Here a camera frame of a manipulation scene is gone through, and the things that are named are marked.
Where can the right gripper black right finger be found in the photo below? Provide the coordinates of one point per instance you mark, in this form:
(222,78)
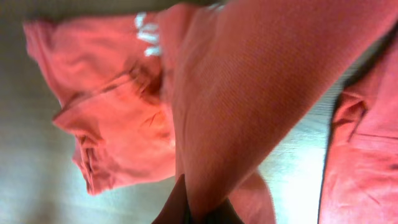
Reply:
(223,214)

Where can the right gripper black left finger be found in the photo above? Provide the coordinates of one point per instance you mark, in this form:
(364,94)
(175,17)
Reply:
(176,206)

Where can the orange printed t-shirt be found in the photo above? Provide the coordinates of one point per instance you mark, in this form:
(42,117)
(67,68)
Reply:
(204,91)

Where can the pink red t-shirt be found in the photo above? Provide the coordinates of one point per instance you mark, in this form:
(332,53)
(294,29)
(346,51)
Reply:
(360,176)

